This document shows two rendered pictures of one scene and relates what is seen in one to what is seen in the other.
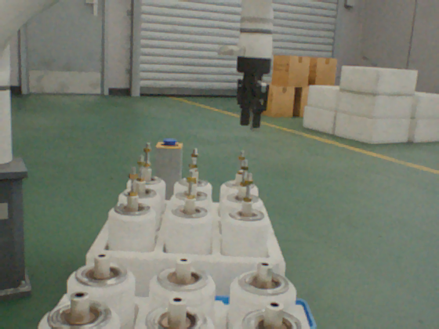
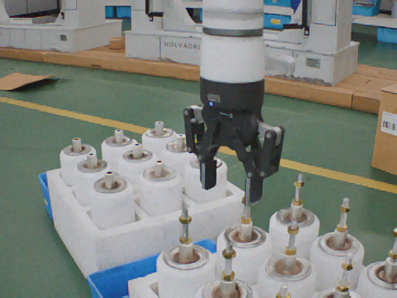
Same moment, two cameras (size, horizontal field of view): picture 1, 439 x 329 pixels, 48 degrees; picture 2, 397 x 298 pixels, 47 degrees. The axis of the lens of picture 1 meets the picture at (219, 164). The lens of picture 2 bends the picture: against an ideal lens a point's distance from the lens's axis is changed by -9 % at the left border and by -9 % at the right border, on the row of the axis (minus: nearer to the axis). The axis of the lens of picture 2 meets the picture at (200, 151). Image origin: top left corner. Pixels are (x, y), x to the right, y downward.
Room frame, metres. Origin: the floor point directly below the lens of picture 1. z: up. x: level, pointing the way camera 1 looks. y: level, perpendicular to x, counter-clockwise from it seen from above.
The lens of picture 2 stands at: (1.56, -0.37, 0.70)
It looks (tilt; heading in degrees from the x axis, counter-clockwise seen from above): 22 degrees down; 150
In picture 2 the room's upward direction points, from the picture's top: straight up
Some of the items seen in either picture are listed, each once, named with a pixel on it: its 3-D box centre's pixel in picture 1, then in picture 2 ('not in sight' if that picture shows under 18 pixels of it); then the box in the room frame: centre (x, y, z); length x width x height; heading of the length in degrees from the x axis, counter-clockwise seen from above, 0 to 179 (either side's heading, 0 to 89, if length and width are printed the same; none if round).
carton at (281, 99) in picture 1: (275, 100); not in sight; (5.03, -0.53, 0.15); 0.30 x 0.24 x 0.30; 26
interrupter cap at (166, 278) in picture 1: (183, 279); (160, 174); (0.66, 0.04, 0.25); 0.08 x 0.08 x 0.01
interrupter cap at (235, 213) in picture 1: (246, 215); (185, 257); (0.98, -0.06, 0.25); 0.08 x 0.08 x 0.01
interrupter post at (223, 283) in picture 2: (243, 193); (227, 286); (1.10, -0.06, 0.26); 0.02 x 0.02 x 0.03
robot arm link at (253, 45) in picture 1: (247, 42); (242, 47); (1.09, -0.04, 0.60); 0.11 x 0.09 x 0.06; 108
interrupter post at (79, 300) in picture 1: (79, 307); (181, 142); (0.54, 0.16, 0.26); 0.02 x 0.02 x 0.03
